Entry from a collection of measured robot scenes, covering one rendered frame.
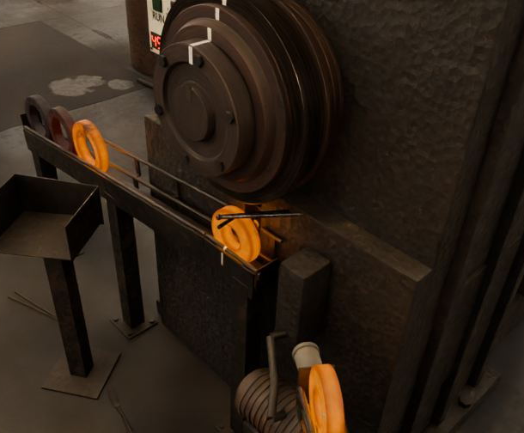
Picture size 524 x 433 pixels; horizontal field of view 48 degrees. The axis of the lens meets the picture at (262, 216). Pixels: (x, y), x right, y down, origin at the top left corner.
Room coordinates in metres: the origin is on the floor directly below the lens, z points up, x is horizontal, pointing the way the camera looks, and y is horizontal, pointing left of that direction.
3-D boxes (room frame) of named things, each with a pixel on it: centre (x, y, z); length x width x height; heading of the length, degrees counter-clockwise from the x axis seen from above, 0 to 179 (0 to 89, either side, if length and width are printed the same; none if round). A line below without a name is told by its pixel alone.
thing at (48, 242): (1.31, 0.62, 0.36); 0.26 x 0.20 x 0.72; 80
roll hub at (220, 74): (1.10, 0.14, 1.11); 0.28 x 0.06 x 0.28; 45
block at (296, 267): (1.01, -0.11, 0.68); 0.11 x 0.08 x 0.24; 135
